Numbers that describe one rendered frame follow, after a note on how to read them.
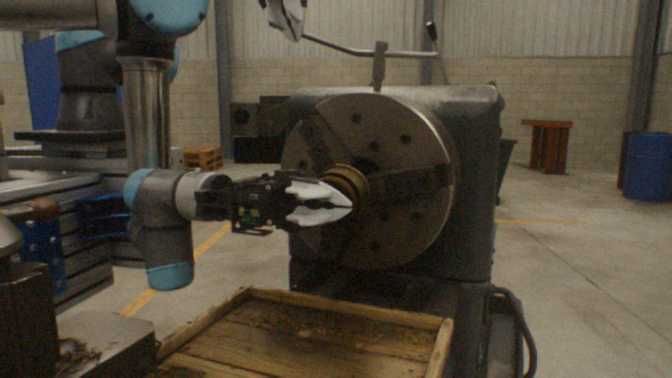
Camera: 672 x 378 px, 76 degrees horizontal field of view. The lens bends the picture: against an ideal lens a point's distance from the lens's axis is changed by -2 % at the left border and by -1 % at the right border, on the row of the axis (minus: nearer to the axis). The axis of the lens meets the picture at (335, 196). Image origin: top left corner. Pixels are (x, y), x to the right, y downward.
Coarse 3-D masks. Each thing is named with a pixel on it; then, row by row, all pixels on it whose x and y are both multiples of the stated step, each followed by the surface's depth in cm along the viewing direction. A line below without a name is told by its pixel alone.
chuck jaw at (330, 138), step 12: (312, 120) 72; (324, 120) 75; (300, 132) 73; (312, 132) 73; (324, 132) 72; (312, 144) 73; (324, 144) 70; (336, 144) 73; (312, 156) 71; (324, 156) 70; (336, 156) 70; (348, 156) 74; (312, 168) 69; (324, 168) 69
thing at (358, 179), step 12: (336, 168) 66; (348, 168) 66; (324, 180) 61; (336, 180) 61; (348, 180) 63; (360, 180) 65; (348, 192) 61; (360, 192) 63; (312, 204) 63; (324, 204) 67; (360, 204) 63; (348, 216) 61; (360, 216) 67; (336, 228) 63
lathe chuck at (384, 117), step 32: (352, 96) 73; (384, 96) 71; (352, 128) 74; (384, 128) 72; (416, 128) 70; (288, 160) 80; (384, 160) 73; (416, 160) 71; (448, 160) 69; (448, 192) 70; (384, 224) 75; (416, 224) 73; (352, 256) 79; (384, 256) 76
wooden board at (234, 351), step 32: (256, 288) 75; (192, 320) 63; (256, 320) 68; (320, 320) 68; (352, 320) 68; (384, 320) 67; (416, 320) 65; (448, 320) 64; (160, 352) 57; (192, 352) 59; (224, 352) 59; (256, 352) 59; (288, 352) 59; (320, 352) 59; (352, 352) 59; (384, 352) 59; (416, 352) 59
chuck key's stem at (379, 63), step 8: (376, 48) 74; (384, 48) 73; (376, 56) 74; (384, 56) 74; (376, 64) 74; (384, 64) 74; (376, 72) 74; (384, 72) 75; (376, 80) 75; (376, 88) 75
